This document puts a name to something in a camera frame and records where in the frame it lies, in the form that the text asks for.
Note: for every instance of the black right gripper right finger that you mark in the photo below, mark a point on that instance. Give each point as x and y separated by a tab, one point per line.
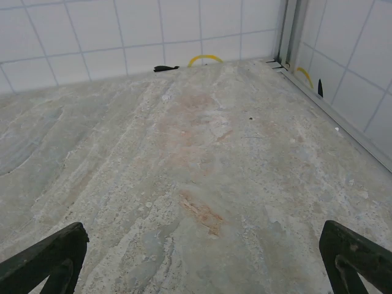
352	248

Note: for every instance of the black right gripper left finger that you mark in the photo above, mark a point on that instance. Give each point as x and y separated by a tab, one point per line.
46	254

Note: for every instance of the black flat clip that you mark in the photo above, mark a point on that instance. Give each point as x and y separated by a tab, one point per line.
165	68

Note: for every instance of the aluminium frame rail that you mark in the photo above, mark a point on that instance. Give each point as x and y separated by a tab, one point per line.
330	107

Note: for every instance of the aluminium frame post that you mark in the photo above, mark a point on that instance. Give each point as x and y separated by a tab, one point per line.
289	30

